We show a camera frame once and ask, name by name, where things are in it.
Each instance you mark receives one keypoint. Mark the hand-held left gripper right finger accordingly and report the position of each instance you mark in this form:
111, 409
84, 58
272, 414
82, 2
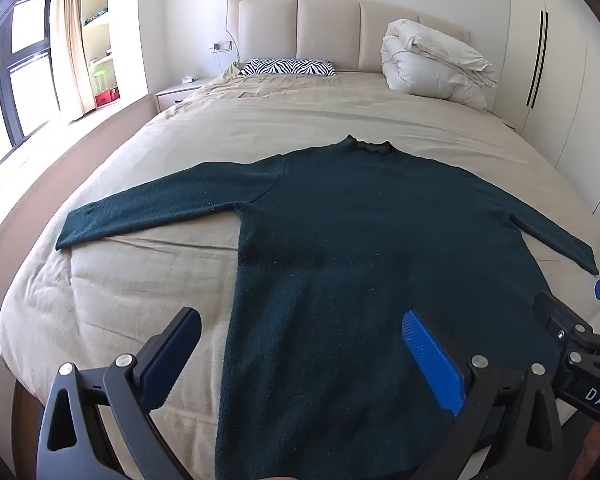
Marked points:
430, 360

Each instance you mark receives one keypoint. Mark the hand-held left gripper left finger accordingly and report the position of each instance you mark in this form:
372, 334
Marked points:
175, 355

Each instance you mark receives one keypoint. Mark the dark green sweater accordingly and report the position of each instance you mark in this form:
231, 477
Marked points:
355, 260

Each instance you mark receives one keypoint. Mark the white wardrobe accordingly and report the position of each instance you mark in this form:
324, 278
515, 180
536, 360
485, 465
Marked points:
560, 60

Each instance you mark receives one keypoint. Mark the white nightstand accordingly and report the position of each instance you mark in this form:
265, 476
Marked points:
177, 94

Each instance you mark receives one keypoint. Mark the red box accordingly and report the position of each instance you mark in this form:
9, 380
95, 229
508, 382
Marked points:
106, 98

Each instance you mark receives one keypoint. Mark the bed with beige sheet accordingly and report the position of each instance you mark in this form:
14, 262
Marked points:
280, 110

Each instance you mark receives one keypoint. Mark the white folded duvet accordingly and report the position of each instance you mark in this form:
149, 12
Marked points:
430, 65

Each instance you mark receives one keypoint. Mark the green lamp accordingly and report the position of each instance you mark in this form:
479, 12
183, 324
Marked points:
99, 72

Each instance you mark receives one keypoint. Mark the zebra print pillow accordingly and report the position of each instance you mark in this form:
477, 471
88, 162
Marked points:
285, 67

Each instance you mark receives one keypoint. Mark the black framed window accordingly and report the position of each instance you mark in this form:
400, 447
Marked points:
5, 85

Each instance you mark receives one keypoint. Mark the beige curtain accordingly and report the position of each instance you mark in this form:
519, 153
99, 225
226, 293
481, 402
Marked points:
72, 45

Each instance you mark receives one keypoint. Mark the white open shelf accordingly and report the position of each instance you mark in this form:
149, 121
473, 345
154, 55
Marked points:
100, 35

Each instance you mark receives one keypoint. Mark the beige padded headboard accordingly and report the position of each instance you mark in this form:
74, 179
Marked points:
325, 30

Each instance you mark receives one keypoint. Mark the wall socket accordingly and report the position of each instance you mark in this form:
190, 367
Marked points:
221, 46

